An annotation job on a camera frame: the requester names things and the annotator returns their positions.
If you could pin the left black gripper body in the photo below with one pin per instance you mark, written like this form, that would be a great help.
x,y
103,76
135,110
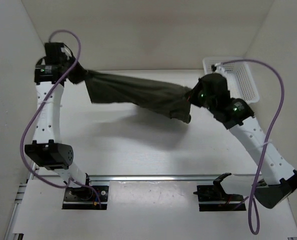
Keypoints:
x,y
77,74

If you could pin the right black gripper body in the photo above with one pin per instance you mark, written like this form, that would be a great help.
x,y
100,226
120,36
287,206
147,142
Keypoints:
x,y
197,97

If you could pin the olive green shorts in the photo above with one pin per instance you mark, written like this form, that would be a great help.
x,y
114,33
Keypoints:
x,y
164,98

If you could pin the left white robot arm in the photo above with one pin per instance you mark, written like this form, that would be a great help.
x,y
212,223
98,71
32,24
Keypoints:
x,y
47,149

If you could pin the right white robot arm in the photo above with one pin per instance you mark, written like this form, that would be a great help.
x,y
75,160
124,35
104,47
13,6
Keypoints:
x,y
279,178

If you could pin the white perforated plastic basket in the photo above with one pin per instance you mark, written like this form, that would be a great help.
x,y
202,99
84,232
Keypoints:
x,y
240,81

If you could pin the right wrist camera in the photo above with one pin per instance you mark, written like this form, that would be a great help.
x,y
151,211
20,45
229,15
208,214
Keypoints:
x,y
217,82

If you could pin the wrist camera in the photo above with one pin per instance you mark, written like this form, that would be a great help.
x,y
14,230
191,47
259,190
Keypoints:
x,y
56,53
217,82

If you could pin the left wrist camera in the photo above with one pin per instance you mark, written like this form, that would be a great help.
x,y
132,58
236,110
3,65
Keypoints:
x,y
56,53

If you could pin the front aluminium rail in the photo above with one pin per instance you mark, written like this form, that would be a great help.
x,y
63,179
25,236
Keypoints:
x,y
153,178

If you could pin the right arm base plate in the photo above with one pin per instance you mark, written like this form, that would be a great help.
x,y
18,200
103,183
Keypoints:
x,y
210,200

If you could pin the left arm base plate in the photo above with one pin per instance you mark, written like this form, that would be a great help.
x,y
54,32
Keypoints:
x,y
98,195

